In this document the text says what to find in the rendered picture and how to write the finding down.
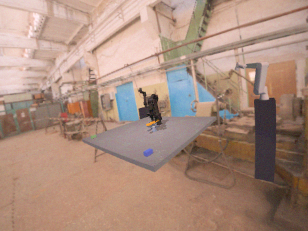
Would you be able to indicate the blue rectangular block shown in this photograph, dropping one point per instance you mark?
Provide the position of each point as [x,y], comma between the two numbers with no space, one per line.
[148,152]

